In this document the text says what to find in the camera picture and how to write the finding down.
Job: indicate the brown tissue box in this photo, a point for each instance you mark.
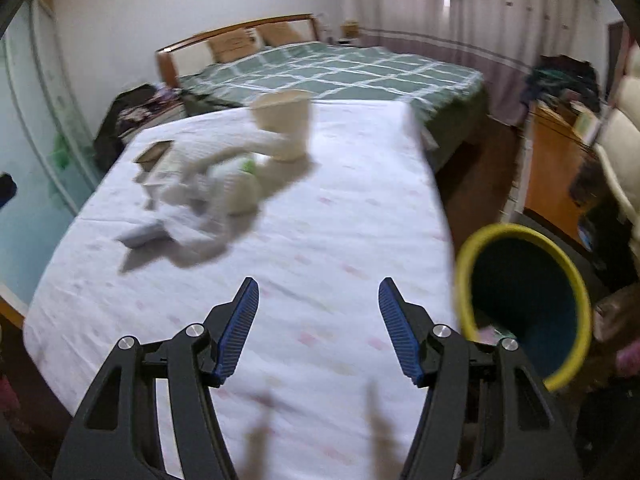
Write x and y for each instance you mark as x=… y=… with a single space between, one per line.
x=350 y=30

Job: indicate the white foam tube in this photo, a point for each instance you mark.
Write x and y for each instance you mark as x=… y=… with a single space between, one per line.
x=225 y=150

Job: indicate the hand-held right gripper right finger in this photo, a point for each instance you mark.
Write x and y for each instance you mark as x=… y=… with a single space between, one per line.
x=397 y=330

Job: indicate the green plaid duvet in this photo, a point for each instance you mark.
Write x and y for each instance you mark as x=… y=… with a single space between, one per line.
x=350 y=70

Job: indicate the white dotted tablecloth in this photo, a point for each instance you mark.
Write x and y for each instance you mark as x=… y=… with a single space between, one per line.
x=325 y=235

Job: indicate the dark green bed base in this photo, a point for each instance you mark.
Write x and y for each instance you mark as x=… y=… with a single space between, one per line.
x=460 y=125

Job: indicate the dotted paper cup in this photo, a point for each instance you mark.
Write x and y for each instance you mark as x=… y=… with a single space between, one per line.
x=285 y=120

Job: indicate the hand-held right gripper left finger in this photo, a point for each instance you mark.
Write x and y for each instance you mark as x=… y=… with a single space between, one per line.
x=240 y=330

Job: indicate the pile of clothes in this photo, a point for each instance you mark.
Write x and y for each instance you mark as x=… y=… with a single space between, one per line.
x=565 y=80

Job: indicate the wooden cabinet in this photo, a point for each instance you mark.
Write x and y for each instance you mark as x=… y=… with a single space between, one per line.
x=550 y=170

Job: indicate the dark bin with yellow rim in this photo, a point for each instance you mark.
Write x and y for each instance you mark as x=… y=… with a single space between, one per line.
x=530 y=305

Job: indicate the pink white curtain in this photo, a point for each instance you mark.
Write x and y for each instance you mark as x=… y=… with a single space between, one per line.
x=510 y=25
x=395 y=5

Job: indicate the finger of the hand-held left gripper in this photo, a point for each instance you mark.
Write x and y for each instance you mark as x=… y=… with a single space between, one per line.
x=7 y=190

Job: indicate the wooden bed headboard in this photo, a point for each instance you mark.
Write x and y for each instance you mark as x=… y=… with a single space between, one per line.
x=175 y=55

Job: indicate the white nightstand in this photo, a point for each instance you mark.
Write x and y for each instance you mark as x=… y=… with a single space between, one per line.
x=165 y=120

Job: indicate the ribbed white foam net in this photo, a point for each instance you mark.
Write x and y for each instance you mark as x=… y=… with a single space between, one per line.
x=210 y=240

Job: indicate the nightstand with clothes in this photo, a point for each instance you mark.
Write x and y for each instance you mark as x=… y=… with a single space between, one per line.
x=115 y=130

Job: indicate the wardrobe sliding door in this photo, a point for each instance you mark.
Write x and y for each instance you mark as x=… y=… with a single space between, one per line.
x=30 y=135

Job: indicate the brown pillow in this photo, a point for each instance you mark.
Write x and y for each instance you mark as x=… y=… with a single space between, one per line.
x=230 y=46
x=280 y=34

